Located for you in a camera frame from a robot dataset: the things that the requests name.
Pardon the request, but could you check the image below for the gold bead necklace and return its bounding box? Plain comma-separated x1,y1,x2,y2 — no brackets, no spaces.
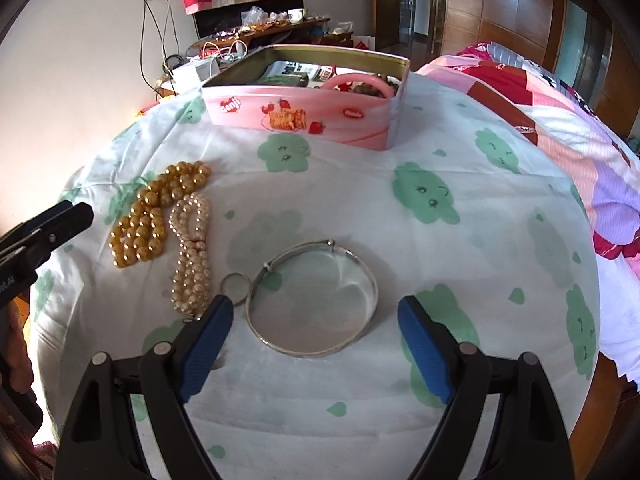
107,160,214,270

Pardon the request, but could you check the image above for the white pearl necklace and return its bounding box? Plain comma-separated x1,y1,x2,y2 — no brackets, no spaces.
168,192,214,319

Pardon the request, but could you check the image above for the silver ring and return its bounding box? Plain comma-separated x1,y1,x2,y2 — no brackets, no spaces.
218,271,253,308

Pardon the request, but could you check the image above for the silver bangle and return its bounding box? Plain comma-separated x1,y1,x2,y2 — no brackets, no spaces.
243,238,378,359

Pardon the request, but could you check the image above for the green jade bangle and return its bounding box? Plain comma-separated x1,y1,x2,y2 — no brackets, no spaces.
257,73,309,88

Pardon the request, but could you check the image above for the pink plastic bangle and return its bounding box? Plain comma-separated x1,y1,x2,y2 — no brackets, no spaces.
319,71,396,100

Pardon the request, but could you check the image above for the person's left hand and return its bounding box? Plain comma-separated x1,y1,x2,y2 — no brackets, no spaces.
1,300,34,393

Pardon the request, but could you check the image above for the white appliance box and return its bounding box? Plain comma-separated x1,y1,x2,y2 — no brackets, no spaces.
172,58,220,93

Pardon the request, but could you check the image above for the wooden tv cabinet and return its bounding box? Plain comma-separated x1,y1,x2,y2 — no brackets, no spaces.
154,18,355,98

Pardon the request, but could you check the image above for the patchwork pink quilt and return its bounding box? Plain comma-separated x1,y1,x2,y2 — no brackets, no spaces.
418,44,639,382

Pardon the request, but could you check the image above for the white green patterned tablecloth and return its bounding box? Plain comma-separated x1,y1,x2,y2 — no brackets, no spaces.
32,75,599,479

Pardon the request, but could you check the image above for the black television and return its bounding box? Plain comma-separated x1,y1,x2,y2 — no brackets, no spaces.
190,0,304,38

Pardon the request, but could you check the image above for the pink cookie tin box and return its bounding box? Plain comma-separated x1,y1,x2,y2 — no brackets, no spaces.
202,44,410,151

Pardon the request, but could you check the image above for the wooden wardrobe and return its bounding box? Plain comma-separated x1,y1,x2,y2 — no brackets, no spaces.
372,0,640,141

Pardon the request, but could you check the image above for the wooden door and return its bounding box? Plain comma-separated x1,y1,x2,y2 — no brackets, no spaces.
372,0,401,51

